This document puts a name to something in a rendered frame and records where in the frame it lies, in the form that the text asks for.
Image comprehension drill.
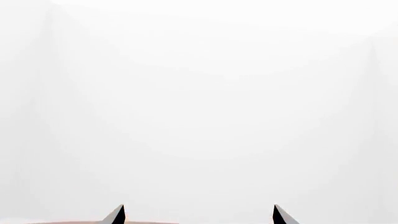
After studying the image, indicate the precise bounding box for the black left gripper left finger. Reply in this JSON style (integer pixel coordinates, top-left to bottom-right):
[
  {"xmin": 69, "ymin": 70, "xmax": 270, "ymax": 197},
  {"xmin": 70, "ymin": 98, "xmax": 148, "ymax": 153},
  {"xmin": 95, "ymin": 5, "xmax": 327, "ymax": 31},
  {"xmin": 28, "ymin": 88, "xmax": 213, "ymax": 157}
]
[{"xmin": 101, "ymin": 203, "xmax": 126, "ymax": 224}]

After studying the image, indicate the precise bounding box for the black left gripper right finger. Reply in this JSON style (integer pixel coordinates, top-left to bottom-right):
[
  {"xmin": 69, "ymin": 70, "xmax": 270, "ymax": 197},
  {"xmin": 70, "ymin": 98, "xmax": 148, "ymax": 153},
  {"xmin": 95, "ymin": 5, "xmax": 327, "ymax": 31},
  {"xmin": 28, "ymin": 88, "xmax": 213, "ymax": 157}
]
[{"xmin": 272, "ymin": 203, "xmax": 300, "ymax": 224}]

